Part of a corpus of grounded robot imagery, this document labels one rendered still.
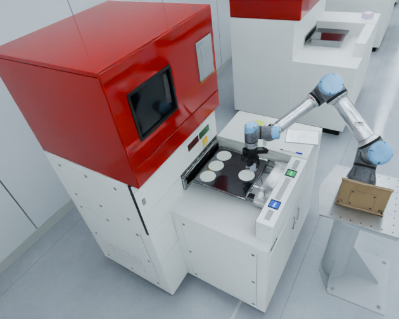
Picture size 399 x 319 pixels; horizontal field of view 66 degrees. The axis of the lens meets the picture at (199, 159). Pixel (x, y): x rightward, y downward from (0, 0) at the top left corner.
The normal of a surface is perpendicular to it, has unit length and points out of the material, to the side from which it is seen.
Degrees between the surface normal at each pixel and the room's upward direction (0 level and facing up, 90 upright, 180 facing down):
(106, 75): 90
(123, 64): 90
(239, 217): 0
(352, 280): 0
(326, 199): 0
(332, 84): 41
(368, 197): 90
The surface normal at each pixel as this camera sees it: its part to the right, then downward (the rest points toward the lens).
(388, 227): -0.12, -0.75
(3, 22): 0.85, 0.26
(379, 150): -0.13, 0.10
